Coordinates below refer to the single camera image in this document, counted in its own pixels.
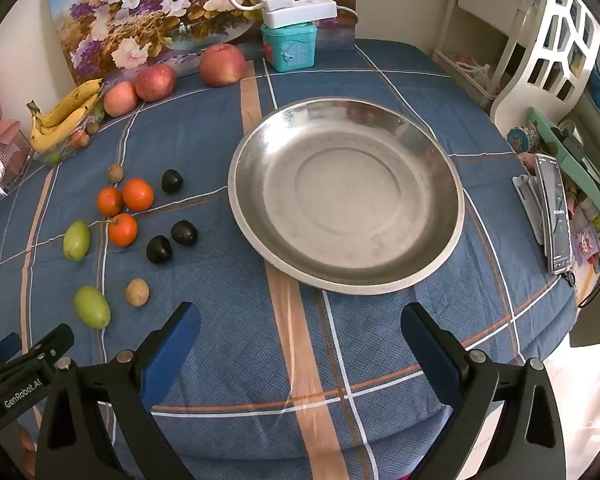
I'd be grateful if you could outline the green jujube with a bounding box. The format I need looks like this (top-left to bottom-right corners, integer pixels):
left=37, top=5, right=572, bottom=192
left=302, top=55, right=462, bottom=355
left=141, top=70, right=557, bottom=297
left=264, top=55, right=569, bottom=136
left=74, top=285, right=112, bottom=331
left=63, top=220, right=91, bottom=262

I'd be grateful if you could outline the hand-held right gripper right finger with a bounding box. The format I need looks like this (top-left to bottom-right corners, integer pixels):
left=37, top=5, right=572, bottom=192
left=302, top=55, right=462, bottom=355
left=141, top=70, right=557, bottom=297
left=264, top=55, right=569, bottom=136
left=401, top=302, right=567, bottom=480

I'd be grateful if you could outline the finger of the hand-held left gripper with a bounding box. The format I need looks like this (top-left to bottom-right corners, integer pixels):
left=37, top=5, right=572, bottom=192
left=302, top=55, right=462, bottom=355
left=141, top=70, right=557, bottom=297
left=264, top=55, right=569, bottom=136
left=27, top=323, right=76, bottom=368
left=0, top=331, right=23, bottom=368

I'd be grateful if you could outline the patterned tape roll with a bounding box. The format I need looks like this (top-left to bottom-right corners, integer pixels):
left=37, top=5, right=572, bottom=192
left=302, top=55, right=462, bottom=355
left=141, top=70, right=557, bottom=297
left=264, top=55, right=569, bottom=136
left=507, top=127, right=541, bottom=153

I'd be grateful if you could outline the large red apple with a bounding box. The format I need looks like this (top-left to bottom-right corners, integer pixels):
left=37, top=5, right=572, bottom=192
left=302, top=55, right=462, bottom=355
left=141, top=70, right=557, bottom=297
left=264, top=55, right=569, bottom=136
left=199, top=43, right=247, bottom=88

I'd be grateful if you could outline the stainless steel plate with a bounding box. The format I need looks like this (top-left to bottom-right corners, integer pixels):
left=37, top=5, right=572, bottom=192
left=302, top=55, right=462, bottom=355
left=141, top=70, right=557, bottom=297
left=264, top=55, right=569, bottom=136
left=228, top=98, right=466, bottom=296

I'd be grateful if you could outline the orange tangerine with stem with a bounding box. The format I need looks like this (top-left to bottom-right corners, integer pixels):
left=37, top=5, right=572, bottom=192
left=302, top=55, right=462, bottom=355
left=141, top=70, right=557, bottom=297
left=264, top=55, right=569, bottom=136
left=107, top=213, right=139, bottom=248

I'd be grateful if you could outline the flower painting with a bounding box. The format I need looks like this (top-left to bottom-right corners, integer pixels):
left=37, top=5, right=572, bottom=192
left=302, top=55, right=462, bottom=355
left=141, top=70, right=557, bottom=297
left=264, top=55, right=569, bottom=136
left=45, top=0, right=357, bottom=86

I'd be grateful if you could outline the pink apple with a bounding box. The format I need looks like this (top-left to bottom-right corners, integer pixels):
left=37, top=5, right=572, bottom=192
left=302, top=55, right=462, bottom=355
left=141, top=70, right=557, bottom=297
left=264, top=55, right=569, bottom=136
left=103, top=81, right=140, bottom=118

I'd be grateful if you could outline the green desk board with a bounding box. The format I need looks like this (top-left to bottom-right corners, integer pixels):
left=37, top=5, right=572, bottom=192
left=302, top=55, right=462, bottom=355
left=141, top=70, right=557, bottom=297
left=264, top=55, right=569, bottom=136
left=527, top=107, right=600, bottom=221

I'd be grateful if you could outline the teal house-shaped box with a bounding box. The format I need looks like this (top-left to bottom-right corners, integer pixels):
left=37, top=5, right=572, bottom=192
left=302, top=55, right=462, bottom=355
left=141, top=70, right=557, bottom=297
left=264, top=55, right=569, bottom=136
left=260, top=22, right=319, bottom=73

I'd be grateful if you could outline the yellow banana bunch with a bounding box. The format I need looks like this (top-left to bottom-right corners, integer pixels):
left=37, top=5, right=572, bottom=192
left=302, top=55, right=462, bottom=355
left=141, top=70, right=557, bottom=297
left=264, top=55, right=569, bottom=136
left=27, top=78, right=105, bottom=154

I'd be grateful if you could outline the clear plastic fruit bag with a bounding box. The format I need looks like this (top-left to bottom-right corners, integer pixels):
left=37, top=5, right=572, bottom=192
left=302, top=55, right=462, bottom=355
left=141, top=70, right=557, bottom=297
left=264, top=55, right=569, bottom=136
left=42, top=110, right=104, bottom=167

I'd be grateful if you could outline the white power cable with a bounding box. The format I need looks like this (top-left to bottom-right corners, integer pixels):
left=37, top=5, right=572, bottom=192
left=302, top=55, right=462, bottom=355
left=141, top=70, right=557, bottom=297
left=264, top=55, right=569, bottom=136
left=336, top=6, right=359, bottom=53

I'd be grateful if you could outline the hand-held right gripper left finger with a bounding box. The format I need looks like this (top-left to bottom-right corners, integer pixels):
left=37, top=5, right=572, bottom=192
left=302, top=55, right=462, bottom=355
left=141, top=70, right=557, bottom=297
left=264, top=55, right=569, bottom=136
left=36, top=302, right=202, bottom=480

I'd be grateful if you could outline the white phone stand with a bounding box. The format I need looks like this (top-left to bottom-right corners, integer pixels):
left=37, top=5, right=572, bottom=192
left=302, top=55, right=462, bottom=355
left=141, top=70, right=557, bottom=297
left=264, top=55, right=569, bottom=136
left=511, top=174, right=551, bottom=246

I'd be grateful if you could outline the pink bouquet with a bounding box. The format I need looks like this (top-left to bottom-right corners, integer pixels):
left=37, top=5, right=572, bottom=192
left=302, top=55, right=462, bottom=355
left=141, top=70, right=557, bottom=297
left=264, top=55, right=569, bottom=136
left=0, top=62, right=31, bottom=196

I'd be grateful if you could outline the black smartphone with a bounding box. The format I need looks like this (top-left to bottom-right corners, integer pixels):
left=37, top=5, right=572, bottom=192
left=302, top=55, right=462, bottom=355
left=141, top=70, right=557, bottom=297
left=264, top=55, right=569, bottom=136
left=536, top=155, right=573, bottom=276

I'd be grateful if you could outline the blue plaid tablecloth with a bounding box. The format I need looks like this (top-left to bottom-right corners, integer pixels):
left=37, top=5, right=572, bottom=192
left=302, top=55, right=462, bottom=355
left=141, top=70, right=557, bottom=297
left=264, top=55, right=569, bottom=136
left=0, top=37, right=578, bottom=480

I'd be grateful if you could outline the white plastic bag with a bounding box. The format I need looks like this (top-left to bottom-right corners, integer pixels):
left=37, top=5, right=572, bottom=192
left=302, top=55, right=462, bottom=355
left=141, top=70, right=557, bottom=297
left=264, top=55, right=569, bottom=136
left=455, top=55, right=496, bottom=92

